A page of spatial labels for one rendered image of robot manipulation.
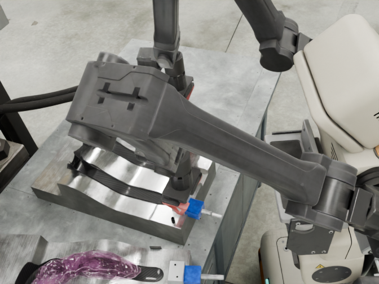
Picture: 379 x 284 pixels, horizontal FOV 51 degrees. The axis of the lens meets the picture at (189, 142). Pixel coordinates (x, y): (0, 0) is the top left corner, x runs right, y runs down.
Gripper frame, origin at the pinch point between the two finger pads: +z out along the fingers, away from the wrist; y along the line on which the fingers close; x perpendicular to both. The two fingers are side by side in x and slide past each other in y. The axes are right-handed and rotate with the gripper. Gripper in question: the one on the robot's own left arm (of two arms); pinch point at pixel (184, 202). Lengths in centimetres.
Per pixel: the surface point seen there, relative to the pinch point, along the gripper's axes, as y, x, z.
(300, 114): -139, 14, 91
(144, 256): 15.5, -5.1, 5.2
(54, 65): -142, -179, 94
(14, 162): -5, -69, 16
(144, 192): -1.0, -13.1, 3.0
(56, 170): -1.2, -44.1, 5.7
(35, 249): 25.1, -30.3, 0.6
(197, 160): -15.9, -2.6, 1.9
